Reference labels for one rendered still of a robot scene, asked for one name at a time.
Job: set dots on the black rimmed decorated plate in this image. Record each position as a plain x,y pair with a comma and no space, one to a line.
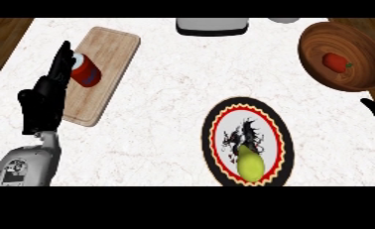
229,130

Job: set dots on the pale wooden cutting board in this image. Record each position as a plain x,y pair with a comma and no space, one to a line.
102,74

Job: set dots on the yellow-green pear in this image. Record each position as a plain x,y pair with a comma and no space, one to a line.
250,166

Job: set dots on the brown wooden bowl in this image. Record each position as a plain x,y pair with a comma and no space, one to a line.
337,41

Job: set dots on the red can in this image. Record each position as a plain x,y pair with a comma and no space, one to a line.
87,72

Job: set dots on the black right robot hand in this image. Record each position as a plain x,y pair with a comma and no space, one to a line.
369,105

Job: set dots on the pale grey round object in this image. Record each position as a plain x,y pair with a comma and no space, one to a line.
284,20

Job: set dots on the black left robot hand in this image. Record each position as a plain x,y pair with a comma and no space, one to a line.
43,102

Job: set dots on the grey and black appliance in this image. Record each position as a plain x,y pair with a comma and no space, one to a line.
213,26

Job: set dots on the red bell pepper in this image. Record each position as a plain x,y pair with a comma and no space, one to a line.
336,62

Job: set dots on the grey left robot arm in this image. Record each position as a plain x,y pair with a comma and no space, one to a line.
30,167

